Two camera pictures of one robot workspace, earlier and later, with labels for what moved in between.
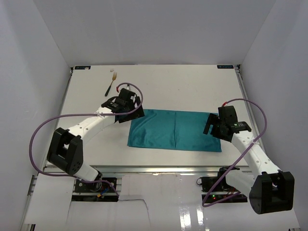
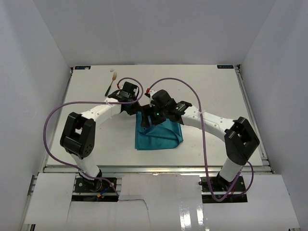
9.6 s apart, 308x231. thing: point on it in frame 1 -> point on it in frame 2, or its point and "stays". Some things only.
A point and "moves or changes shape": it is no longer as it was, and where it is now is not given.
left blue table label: x=82 y=67 stays
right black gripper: x=211 y=124 -> x=149 y=115
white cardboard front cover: x=147 y=202 stays
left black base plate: x=103 y=186 stays
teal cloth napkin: x=173 y=129 moves or changes shape
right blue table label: x=225 y=66 stays
